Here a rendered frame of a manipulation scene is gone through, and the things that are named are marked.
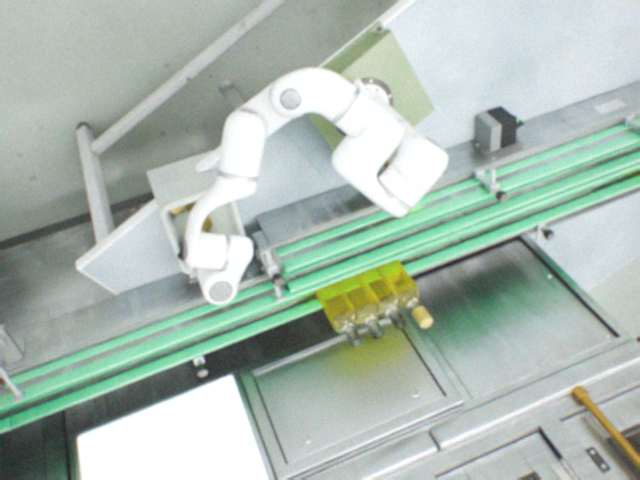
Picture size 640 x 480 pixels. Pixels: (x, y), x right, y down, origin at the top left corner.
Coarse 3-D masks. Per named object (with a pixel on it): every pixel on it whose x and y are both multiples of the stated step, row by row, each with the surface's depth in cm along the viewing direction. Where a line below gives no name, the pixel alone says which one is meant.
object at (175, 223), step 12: (204, 192) 149; (168, 204) 147; (180, 204) 148; (228, 204) 157; (168, 216) 154; (180, 216) 158; (216, 216) 162; (228, 216) 164; (168, 228) 151; (180, 228) 161; (216, 228) 165; (228, 228) 166; (240, 228) 158; (180, 240) 163; (180, 264) 158
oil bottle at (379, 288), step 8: (368, 272) 165; (376, 272) 165; (368, 280) 163; (376, 280) 163; (384, 280) 163; (368, 288) 162; (376, 288) 161; (384, 288) 161; (392, 288) 160; (376, 296) 159; (384, 296) 159; (392, 296) 158; (376, 304) 159; (384, 304) 157; (392, 304) 158; (384, 312) 158
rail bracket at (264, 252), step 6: (264, 246) 158; (258, 252) 159; (264, 252) 157; (264, 258) 157; (270, 258) 151; (270, 264) 153; (276, 264) 153; (270, 270) 153; (276, 270) 153; (276, 276) 150; (282, 276) 151; (276, 282) 150; (282, 282) 151; (276, 288) 158; (276, 294) 160; (282, 294) 161; (276, 300) 160; (282, 300) 160
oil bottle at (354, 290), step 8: (344, 280) 165; (352, 280) 165; (360, 280) 164; (344, 288) 163; (352, 288) 163; (360, 288) 162; (352, 296) 161; (360, 296) 160; (368, 296) 160; (352, 304) 159; (360, 304) 158; (368, 304) 158; (360, 312) 157; (368, 312) 157; (376, 312) 158; (360, 320) 157
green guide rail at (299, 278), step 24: (576, 168) 180; (600, 168) 178; (528, 192) 175; (552, 192) 174; (456, 216) 172; (480, 216) 170; (384, 240) 169; (408, 240) 167; (312, 264) 166; (336, 264) 165; (360, 264) 163
